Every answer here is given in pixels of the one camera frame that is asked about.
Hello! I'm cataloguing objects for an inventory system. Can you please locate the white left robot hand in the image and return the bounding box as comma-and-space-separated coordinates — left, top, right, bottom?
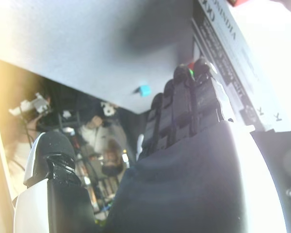
13, 57, 289, 233

